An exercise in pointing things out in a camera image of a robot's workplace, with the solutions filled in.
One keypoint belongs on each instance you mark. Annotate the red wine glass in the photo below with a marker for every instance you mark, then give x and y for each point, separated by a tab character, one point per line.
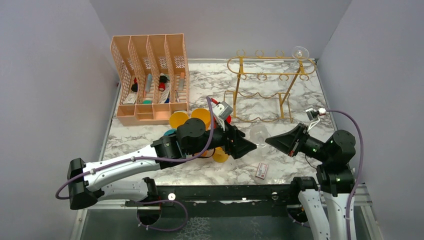
228	120

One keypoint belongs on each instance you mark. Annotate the yellow wine glass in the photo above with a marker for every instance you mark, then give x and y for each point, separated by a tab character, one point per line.
202	114
219	155
177	119

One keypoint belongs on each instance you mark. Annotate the red black marker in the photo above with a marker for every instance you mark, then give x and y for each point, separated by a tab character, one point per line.
162	83

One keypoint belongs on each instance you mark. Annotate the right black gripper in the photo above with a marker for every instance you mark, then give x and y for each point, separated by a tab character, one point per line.
288	141

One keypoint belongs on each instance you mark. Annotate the blue wine glass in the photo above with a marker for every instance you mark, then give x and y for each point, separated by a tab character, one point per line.
170	132

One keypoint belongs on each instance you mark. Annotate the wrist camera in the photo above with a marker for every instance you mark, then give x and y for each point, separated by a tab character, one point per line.
221	111
314	115

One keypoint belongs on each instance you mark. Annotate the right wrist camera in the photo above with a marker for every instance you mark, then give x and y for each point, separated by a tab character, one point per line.
314	115

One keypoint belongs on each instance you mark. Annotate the small red white card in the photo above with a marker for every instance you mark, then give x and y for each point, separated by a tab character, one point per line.
261	171

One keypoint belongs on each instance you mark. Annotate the peach plastic file organizer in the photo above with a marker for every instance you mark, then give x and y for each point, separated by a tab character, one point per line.
140	60

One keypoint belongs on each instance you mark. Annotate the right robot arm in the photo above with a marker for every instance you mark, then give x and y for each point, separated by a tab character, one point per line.
326	199

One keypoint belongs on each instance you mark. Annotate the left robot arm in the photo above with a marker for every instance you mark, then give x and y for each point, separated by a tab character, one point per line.
91	182

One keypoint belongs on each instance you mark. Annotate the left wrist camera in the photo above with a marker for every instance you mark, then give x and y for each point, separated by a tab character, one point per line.
221	111

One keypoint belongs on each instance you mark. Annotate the clear wine glass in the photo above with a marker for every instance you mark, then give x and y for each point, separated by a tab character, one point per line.
258	134
298	53

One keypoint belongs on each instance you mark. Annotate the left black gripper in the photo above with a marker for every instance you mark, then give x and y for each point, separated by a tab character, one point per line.
236	145

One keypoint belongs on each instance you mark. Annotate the gold wire glass rack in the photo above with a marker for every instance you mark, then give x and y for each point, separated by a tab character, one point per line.
257	96

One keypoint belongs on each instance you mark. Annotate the orange wine glass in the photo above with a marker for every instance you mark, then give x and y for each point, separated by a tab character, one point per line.
204	155

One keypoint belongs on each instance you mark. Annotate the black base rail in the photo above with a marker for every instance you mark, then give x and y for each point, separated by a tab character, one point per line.
216	201

